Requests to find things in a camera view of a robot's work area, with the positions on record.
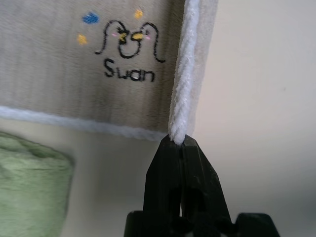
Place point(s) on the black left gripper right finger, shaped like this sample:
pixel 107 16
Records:
pixel 202 187

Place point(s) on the folded green towel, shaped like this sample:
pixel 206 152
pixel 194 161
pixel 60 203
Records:
pixel 29 187

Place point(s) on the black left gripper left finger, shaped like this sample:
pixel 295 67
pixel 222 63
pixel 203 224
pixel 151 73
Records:
pixel 163 177

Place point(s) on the beige towel with white trim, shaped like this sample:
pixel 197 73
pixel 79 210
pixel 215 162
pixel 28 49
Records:
pixel 61 74

